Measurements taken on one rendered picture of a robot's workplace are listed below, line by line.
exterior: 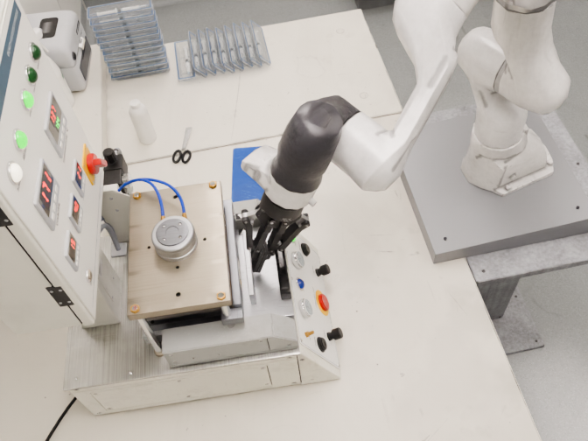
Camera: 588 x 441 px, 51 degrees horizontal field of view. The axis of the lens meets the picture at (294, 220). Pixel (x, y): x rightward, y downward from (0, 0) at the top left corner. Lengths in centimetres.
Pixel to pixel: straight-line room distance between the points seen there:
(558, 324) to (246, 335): 146
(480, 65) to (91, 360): 99
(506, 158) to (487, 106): 16
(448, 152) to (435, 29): 72
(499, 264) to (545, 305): 87
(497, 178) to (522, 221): 12
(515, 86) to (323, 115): 52
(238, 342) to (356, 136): 44
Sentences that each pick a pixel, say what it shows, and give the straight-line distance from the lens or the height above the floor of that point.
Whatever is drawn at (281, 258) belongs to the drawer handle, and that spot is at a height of 101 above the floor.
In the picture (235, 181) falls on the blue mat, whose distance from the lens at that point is 170.
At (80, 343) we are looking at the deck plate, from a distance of 134.
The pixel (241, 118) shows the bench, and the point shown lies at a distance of 186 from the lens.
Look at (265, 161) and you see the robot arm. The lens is 105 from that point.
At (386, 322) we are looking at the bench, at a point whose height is 75.
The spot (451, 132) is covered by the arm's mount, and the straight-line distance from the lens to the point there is 173.
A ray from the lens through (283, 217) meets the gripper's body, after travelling 106.
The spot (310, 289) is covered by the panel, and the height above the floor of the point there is 84.
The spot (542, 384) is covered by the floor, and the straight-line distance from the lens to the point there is 229.
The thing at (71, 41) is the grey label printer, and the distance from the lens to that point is 196.
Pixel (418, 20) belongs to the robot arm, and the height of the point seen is 145.
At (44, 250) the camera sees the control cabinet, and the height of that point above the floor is 137.
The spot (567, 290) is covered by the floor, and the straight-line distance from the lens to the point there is 248.
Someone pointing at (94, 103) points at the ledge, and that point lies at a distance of 196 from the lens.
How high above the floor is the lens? 206
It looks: 55 degrees down
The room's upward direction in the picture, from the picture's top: 7 degrees counter-clockwise
